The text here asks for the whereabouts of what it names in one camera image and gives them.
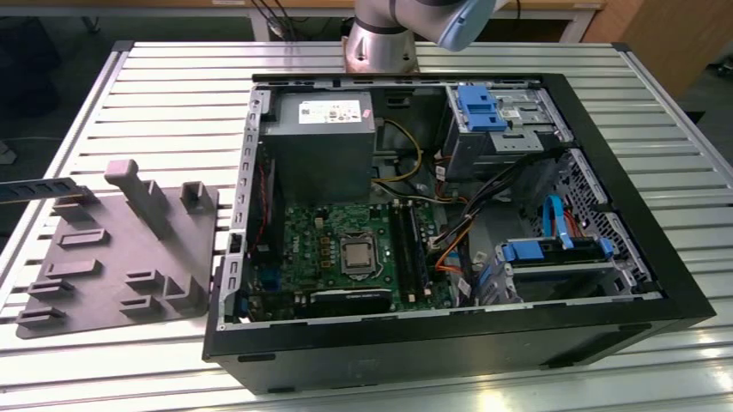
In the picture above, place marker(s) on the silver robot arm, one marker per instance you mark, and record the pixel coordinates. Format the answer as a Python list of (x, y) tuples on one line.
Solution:
[(375, 43)]

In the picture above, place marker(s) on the green Dell motherboard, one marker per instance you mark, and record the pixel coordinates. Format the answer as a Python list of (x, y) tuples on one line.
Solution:
[(309, 223)]

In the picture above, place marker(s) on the silver CPU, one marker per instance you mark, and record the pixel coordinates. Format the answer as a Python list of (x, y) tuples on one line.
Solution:
[(358, 254)]

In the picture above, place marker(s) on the grey power supply unit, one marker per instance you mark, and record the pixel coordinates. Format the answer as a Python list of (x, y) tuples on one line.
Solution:
[(321, 163)]

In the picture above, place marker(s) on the black graphics card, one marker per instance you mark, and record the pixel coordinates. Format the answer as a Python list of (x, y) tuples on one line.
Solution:
[(343, 302)]

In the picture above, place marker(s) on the hard disk in blue carrier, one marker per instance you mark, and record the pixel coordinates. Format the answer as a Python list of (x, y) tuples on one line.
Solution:
[(524, 252)]

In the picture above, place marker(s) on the metal drive cage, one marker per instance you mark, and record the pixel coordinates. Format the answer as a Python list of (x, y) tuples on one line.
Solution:
[(516, 143)]

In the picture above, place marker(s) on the blue drive bay latch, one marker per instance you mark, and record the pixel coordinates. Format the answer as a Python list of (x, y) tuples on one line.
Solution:
[(478, 107)]

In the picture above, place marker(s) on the metal disk bay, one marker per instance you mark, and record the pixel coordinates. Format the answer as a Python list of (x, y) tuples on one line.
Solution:
[(561, 271)]

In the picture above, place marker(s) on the black open PC case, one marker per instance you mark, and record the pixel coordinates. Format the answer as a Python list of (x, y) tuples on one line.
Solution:
[(458, 352)]

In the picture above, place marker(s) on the grey parts rack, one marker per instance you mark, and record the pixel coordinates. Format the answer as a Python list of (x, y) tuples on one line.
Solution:
[(115, 257)]

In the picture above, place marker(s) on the wooden desk with white legs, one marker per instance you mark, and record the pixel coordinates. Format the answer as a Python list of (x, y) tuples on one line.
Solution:
[(259, 26)]

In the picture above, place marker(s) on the wooden cabinet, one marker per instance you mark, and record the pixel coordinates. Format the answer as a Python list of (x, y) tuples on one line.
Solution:
[(676, 43)]

